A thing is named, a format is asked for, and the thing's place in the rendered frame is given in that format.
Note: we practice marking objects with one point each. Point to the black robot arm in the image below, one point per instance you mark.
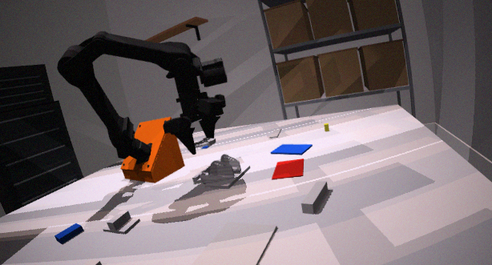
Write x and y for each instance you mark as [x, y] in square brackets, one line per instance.
[176, 57]

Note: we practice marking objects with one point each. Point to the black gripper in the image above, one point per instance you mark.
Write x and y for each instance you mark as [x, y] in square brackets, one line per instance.
[180, 127]

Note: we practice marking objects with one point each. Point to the blue rectangular block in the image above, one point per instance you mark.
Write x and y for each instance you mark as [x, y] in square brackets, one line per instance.
[69, 233]

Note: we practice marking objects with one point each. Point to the blue flat plate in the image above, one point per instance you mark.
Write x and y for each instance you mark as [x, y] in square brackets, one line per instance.
[291, 149]

